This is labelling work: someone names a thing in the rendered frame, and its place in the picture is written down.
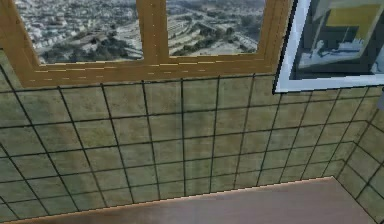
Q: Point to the wooden framed window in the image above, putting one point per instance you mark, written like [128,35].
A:
[154,68]

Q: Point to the white framed wall picture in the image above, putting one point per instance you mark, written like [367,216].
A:
[336,43]

